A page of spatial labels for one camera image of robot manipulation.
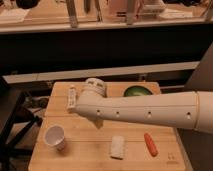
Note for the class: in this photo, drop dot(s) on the orange carrot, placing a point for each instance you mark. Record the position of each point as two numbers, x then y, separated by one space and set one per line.
150 145

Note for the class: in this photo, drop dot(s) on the black side stand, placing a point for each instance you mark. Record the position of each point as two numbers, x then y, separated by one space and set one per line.
12 112

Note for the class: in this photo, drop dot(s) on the white sponge block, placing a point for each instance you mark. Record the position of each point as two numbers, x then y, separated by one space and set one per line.
117 147

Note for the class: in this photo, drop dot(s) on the white tube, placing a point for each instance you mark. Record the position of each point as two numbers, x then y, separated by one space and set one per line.
72 99

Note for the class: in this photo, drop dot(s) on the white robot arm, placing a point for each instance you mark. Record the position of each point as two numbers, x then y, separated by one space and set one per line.
187 110

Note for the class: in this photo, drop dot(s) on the wooden board table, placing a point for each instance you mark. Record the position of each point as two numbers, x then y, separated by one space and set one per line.
88 148

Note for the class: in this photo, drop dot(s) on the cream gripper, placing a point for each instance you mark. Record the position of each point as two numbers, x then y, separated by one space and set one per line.
98 123

